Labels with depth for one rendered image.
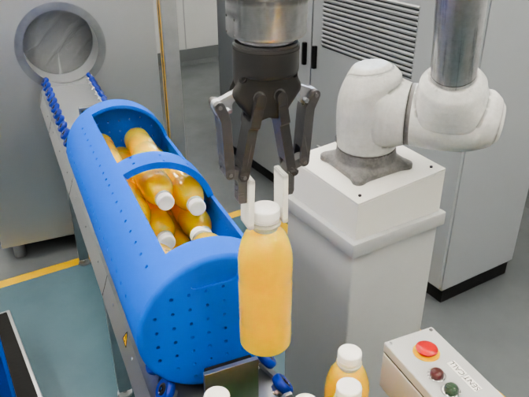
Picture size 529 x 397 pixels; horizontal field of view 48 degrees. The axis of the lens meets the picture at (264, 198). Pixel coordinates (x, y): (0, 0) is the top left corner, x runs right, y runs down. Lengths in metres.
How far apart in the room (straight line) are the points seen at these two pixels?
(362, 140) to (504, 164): 1.43
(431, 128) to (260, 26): 0.87
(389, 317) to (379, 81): 0.68
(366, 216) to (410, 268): 0.28
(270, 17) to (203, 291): 0.55
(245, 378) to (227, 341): 0.08
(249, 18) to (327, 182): 0.94
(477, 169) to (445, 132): 1.27
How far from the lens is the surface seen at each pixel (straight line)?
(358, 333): 1.71
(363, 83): 1.46
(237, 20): 0.65
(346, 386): 0.95
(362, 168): 1.54
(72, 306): 3.02
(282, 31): 0.64
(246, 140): 0.70
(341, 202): 1.50
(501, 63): 2.59
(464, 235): 2.87
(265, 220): 0.75
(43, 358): 2.78
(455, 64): 1.36
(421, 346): 1.05
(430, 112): 1.43
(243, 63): 0.67
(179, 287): 1.02
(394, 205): 1.54
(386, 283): 1.67
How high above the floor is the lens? 1.80
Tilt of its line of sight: 28 degrees down
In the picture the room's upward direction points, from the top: straight up
